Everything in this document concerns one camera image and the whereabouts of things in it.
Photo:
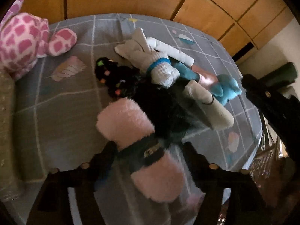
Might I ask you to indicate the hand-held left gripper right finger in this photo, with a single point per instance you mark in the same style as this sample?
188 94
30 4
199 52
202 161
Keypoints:
192 159

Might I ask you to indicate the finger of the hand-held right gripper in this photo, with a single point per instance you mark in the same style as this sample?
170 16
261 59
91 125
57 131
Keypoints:
269 100

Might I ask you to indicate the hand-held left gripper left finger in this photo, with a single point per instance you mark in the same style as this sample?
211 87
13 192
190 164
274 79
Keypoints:
103 166

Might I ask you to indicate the pink fluffy sock roll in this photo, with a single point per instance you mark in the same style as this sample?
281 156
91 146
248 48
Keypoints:
126 121

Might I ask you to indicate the beige gauze roll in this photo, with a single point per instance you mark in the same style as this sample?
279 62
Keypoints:
211 107

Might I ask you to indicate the dark green object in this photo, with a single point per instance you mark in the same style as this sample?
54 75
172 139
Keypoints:
281 73

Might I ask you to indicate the blue plush toy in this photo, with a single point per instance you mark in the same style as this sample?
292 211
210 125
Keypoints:
225 88

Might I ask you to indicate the rattan chair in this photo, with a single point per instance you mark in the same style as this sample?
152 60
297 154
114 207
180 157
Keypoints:
264 159

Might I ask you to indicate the black dotted fuzzy sock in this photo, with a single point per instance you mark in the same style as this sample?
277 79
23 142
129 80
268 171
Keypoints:
161 107

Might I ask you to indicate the gold embossed tissue box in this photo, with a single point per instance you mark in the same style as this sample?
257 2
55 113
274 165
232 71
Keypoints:
8 133

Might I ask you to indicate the grey white sock bundle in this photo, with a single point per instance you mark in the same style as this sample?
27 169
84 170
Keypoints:
154 63

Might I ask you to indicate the white cloth roll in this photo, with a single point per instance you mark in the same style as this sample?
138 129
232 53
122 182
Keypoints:
173 51

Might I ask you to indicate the pink spotted plush toy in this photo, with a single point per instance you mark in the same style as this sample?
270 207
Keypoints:
21 42

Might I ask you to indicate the brown wooden wardrobe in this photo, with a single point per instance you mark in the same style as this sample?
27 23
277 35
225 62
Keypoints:
140 0

